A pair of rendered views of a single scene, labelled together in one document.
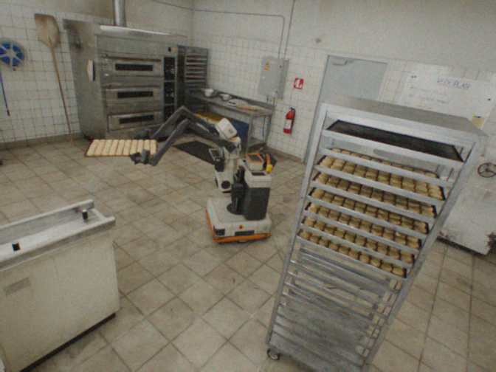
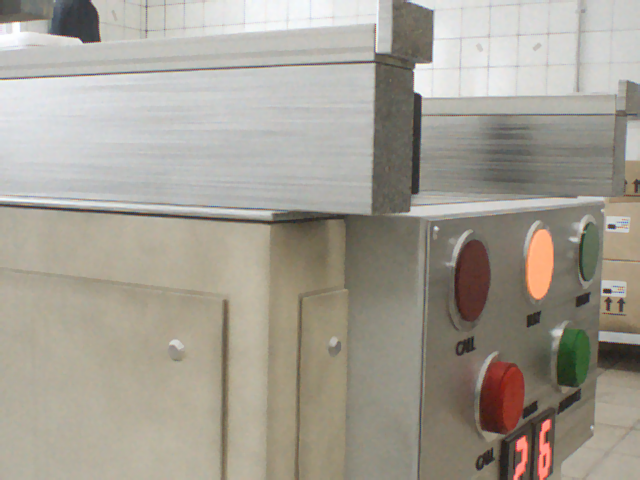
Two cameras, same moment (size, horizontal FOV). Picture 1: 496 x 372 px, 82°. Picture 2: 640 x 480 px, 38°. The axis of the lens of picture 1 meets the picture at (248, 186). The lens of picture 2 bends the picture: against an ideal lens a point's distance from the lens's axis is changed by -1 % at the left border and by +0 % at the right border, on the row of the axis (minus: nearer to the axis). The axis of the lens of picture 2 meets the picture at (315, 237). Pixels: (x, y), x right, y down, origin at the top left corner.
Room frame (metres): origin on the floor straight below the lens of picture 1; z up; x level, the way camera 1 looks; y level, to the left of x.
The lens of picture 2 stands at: (1.47, 0.54, 0.86)
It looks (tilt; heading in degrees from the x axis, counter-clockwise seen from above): 5 degrees down; 87
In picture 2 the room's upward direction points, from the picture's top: 1 degrees clockwise
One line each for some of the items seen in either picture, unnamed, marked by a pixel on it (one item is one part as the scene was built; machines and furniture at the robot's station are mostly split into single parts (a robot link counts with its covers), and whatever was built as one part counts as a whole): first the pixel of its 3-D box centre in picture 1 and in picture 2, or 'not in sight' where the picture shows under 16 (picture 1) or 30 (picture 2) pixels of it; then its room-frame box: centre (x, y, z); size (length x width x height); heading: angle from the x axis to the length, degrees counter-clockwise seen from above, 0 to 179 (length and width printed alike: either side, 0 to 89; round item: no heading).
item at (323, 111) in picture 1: (289, 249); not in sight; (1.34, -0.30, 0.97); 0.03 x 0.03 x 1.70; 66
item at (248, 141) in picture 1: (226, 120); not in sight; (6.12, 0.68, 0.49); 1.90 x 0.72 x 0.98; 55
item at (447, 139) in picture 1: (393, 127); not in sight; (1.25, -0.59, 1.77); 0.64 x 0.03 x 0.03; 66
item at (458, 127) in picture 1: (346, 255); not in sight; (1.43, -0.67, 0.93); 0.64 x 0.51 x 1.78; 66
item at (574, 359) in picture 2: not in sight; (567, 357); (1.63, 0.99, 0.76); 0.03 x 0.02 x 0.03; 54
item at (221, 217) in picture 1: (237, 217); not in sight; (2.87, 0.07, 0.16); 0.67 x 0.64 x 0.25; 110
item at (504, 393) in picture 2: not in sight; (495, 396); (1.57, 0.91, 0.76); 0.03 x 0.02 x 0.03; 54
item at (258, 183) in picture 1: (249, 185); not in sight; (2.90, -0.01, 0.59); 0.55 x 0.34 x 0.83; 20
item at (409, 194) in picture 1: (373, 183); not in sight; (1.25, -0.59, 1.50); 0.64 x 0.03 x 0.03; 66
